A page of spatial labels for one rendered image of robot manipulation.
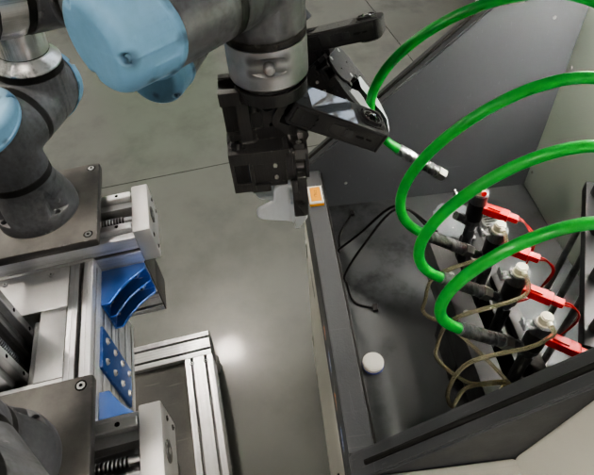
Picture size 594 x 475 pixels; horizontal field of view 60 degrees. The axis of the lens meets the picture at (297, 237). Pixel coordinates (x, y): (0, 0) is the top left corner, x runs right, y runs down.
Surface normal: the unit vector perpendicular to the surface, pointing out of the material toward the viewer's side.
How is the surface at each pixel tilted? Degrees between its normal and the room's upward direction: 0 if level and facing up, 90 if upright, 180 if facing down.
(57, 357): 0
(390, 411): 0
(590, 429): 76
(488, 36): 90
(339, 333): 0
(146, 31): 69
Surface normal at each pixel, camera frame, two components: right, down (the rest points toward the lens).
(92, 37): -0.67, 0.59
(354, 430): -0.06, -0.66
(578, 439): -0.98, -0.04
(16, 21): 0.65, 0.74
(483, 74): 0.10, 0.74
